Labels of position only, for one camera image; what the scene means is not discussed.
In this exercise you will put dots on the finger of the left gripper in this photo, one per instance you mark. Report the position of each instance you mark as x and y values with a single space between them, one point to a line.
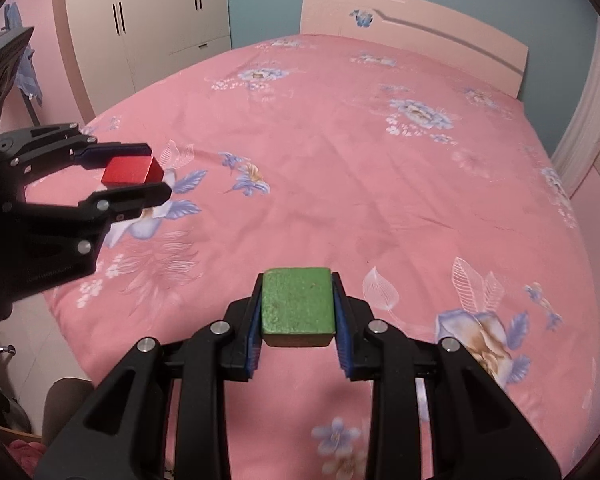
127 202
99 155

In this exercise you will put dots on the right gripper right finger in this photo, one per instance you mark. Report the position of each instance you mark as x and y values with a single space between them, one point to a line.
433 397

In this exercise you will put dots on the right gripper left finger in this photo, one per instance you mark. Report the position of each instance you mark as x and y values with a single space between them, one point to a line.
120 430

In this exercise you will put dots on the red block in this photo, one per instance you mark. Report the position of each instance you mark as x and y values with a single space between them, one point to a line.
132 170

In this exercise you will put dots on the green sponge block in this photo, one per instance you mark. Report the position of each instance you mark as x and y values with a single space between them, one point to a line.
297 308

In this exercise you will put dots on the person's leg in grey trousers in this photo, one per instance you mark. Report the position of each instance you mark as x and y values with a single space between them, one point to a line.
64 398

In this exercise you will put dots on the pink quilted garment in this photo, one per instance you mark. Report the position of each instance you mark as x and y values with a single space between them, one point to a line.
26 454

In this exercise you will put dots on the blue hanging cloth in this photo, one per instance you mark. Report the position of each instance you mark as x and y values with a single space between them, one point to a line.
25 80

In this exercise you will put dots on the cream white wardrobe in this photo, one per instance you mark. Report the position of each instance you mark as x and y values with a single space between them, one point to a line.
114 48

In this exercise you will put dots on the pink floral bed quilt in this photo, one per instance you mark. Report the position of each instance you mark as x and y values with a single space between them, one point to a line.
425 189

